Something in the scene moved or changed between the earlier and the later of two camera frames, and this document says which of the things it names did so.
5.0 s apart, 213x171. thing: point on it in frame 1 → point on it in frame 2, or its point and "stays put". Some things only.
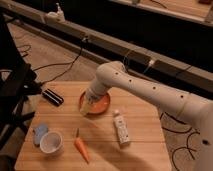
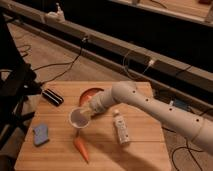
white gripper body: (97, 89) → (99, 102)
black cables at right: (185, 131) stays put
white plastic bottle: (121, 127) stays put
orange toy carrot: (81, 146) stays put
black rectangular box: (53, 97) stays put
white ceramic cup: (51, 143) → (79, 119)
